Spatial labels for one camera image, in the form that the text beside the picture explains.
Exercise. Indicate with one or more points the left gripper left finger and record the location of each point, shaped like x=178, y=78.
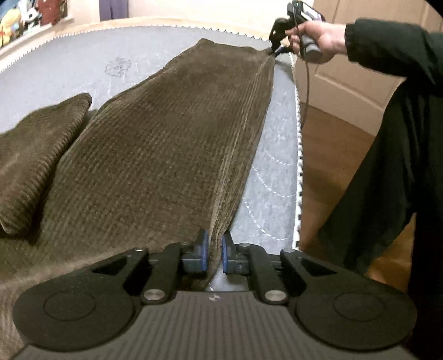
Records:
x=93, y=305

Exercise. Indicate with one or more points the brown corduroy pants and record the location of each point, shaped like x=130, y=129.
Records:
x=154, y=165

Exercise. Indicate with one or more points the yellow plush toy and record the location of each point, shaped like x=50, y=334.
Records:
x=10, y=24

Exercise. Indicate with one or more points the dark red pillow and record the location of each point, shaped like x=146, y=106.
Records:
x=52, y=11

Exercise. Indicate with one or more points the person right hand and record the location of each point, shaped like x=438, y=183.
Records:
x=329, y=37

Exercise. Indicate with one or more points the person forearm black sleeve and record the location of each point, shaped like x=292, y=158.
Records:
x=395, y=48

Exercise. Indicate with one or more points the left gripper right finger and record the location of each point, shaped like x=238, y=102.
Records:
x=340, y=308

